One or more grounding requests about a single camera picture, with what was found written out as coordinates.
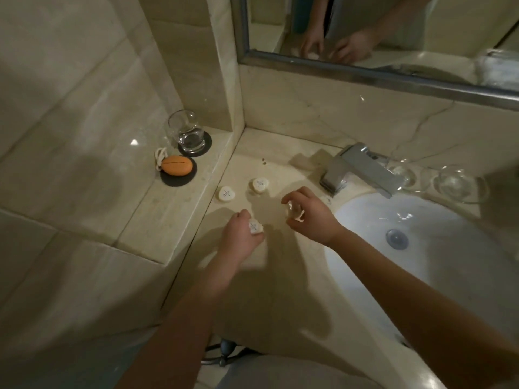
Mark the person's right hand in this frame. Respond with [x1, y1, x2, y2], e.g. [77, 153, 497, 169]
[281, 186, 345, 247]

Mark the person's left hand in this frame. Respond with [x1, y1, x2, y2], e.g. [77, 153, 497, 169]
[217, 209, 267, 268]

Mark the clear glass dish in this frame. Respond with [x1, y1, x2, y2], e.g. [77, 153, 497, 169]
[387, 157, 427, 193]
[434, 165, 490, 205]

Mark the clear drinking glass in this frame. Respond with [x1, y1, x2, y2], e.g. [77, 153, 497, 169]
[167, 110, 207, 155]

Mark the person's right forearm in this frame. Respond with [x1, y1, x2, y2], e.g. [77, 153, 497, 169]
[330, 229, 519, 389]

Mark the person's left forearm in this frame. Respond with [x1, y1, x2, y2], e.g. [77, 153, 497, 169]
[113, 254, 244, 389]

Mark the white sink basin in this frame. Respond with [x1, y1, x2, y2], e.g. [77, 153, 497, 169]
[324, 192, 519, 349]

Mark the chrome faucet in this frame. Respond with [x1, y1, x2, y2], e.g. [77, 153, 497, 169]
[319, 143, 406, 199]

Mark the round black soap dish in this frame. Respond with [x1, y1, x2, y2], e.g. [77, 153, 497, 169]
[159, 157, 198, 187]

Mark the round sink drain stopper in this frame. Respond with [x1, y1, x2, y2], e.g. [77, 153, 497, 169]
[385, 229, 409, 251]

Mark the round black coaster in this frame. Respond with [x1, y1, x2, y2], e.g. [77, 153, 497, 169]
[177, 130, 213, 158]

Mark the orange soap with cord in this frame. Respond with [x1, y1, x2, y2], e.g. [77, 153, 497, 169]
[155, 147, 194, 177]

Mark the metal framed wall mirror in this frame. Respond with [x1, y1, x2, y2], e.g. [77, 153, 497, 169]
[231, 0, 519, 112]

